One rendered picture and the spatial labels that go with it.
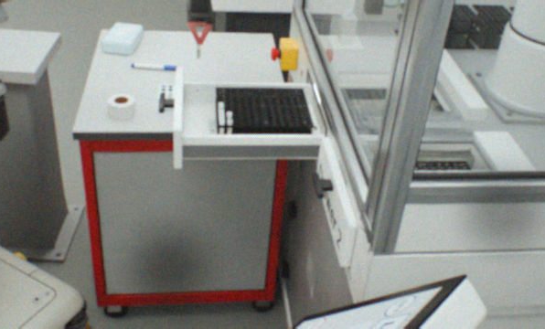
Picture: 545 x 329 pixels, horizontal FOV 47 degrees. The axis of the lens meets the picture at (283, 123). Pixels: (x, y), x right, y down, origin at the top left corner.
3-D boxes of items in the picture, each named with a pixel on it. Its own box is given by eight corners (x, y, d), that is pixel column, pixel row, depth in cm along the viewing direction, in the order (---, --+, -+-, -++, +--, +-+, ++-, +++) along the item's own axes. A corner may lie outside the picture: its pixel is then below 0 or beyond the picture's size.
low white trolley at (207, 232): (95, 329, 202) (71, 131, 161) (114, 203, 254) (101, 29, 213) (275, 321, 211) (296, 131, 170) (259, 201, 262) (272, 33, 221)
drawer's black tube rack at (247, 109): (217, 148, 147) (218, 125, 144) (215, 109, 162) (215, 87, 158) (311, 148, 150) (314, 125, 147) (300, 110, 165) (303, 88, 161)
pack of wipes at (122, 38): (131, 56, 198) (130, 43, 196) (101, 53, 199) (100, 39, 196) (144, 37, 211) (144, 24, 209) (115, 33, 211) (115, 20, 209)
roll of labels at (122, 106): (126, 103, 175) (125, 90, 173) (140, 114, 171) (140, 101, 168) (103, 111, 170) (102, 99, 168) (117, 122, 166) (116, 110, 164)
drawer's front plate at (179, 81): (174, 170, 142) (173, 129, 136) (176, 103, 166) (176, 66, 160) (181, 169, 142) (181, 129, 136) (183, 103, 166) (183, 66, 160)
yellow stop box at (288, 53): (279, 70, 181) (281, 47, 177) (276, 59, 187) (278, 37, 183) (296, 71, 182) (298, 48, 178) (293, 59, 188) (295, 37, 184)
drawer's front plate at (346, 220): (340, 269, 120) (348, 225, 114) (315, 175, 144) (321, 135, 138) (349, 268, 120) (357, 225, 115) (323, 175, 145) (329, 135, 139)
